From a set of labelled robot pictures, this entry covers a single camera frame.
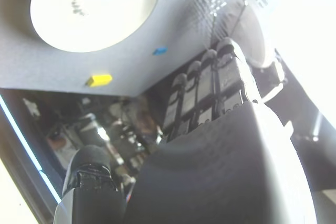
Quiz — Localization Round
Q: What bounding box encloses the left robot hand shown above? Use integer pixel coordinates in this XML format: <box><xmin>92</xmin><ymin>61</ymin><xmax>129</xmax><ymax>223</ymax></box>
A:
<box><xmin>54</xmin><ymin>37</ymin><xmax>320</xmax><ymax>224</ymax></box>

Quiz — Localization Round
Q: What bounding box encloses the yellow rectangular block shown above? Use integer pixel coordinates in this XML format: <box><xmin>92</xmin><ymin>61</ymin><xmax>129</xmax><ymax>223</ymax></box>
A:
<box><xmin>85</xmin><ymin>74</ymin><xmax>113</xmax><ymax>88</ymax></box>

